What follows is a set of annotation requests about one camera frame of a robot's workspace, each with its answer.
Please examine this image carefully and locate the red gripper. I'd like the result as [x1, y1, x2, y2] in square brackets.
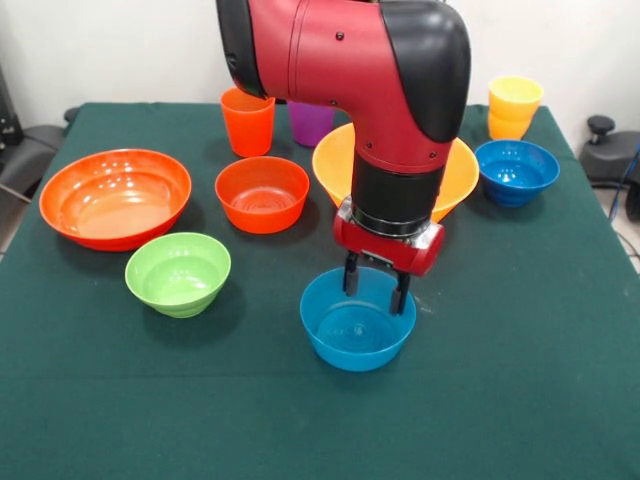
[333, 195, 446, 317]

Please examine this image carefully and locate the light blue plastic bowl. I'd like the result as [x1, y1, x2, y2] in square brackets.
[299, 266, 418, 373]

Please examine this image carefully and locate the red plastic cup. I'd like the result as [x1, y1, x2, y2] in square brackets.
[220, 87, 277, 158]

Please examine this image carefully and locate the large orange plastic bowl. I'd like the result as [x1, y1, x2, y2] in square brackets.
[311, 123, 481, 225]

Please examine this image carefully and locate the small red plastic bowl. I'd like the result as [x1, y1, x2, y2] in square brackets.
[214, 155, 311, 235]

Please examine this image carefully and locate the purple plastic cup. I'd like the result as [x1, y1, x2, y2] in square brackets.
[286, 99, 337, 149]

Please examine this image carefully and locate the dark blue plastic bowl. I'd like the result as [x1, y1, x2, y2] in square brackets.
[474, 139, 561, 209]

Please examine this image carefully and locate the small green plastic bowl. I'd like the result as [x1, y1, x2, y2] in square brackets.
[124, 231, 232, 319]

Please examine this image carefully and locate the yellow plastic cup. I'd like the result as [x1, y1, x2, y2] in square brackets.
[488, 107, 536, 142]
[488, 74, 545, 122]

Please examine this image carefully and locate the dark green table cloth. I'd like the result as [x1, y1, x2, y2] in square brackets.
[0, 102, 640, 480]

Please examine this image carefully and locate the black chair base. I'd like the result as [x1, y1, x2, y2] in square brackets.
[579, 114, 640, 189]

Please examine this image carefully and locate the large red plastic bowl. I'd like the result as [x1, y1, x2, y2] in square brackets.
[38, 148, 193, 253]

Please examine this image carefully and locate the black equipment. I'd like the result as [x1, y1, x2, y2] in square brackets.
[0, 62, 24, 149]

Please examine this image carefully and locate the blue cable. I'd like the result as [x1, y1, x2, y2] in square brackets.
[607, 149, 640, 224]

